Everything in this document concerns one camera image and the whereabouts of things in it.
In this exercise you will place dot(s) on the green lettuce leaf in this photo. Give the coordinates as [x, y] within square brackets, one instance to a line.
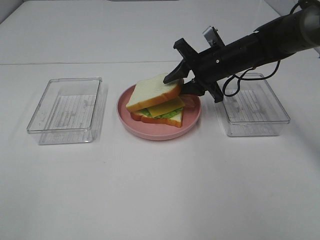
[173, 115]

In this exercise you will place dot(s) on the yellow cheese slice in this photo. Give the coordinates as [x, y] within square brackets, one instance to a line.
[166, 107]

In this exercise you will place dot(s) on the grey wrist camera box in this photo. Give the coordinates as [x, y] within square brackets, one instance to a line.
[212, 37]

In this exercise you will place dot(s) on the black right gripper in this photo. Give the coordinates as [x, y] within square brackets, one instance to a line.
[214, 64]

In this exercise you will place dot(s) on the right clear plastic tray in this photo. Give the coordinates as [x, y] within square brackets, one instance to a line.
[254, 111]

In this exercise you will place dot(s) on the pink round plate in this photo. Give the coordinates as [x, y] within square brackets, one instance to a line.
[156, 131]

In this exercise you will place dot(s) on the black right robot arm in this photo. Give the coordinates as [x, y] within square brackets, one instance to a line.
[284, 36]

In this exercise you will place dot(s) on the left clear plastic tray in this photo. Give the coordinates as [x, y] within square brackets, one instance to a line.
[70, 111]

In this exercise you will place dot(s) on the toast bread slice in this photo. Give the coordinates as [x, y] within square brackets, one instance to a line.
[153, 91]
[139, 117]

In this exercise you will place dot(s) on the clear plastic tray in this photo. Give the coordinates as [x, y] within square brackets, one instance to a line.
[254, 111]
[70, 111]

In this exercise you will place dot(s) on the pink bacon strip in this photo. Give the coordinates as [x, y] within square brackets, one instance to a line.
[188, 101]

